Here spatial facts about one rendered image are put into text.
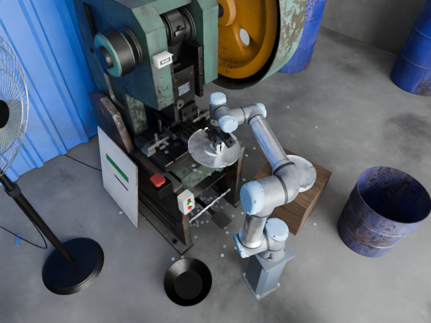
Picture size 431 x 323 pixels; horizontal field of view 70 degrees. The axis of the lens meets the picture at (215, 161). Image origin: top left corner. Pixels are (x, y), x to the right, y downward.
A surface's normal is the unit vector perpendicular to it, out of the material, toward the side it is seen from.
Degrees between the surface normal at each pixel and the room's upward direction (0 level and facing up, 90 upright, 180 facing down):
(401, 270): 0
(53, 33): 90
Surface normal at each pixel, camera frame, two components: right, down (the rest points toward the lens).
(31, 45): 0.71, 0.53
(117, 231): 0.00, -0.66
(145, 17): 0.50, -0.09
